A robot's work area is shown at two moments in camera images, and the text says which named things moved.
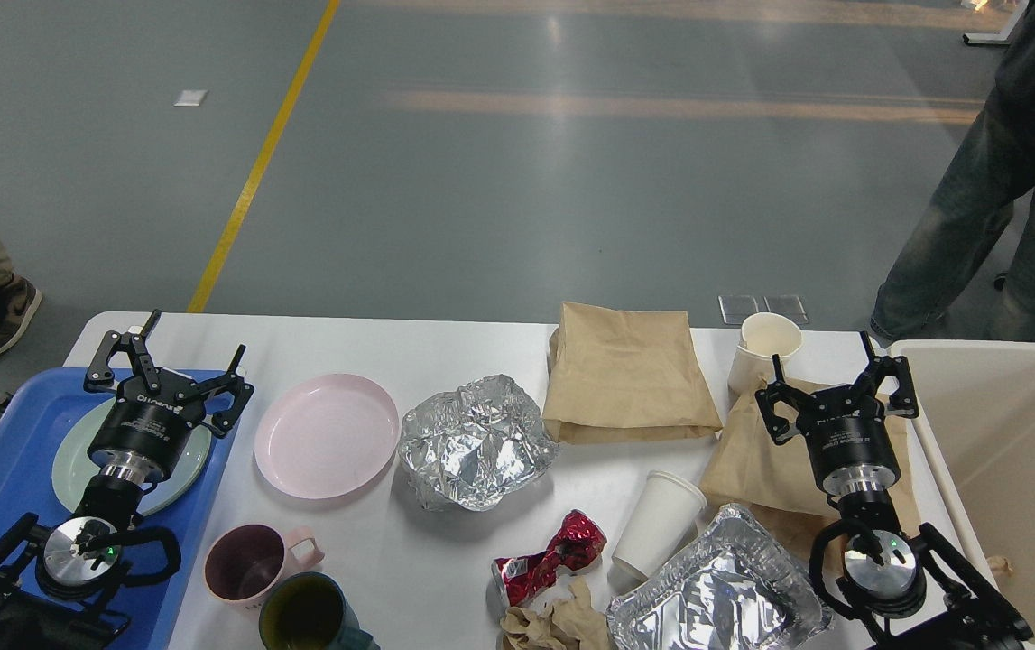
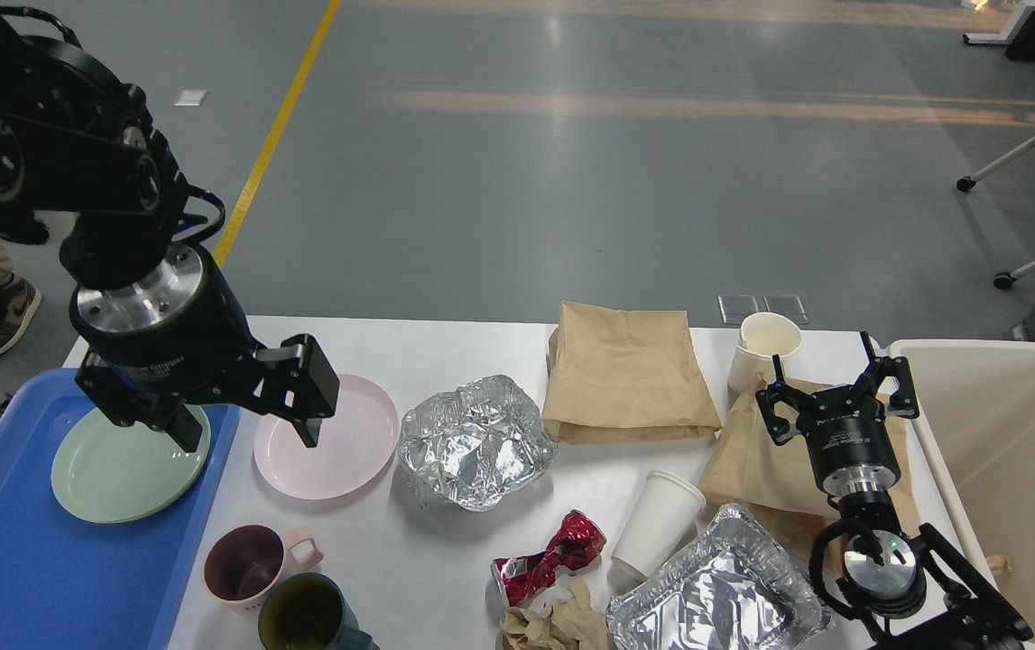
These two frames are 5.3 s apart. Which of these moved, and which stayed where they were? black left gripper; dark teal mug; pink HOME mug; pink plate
Moved: black left gripper
Stayed: dark teal mug; pink HOME mug; pink plate
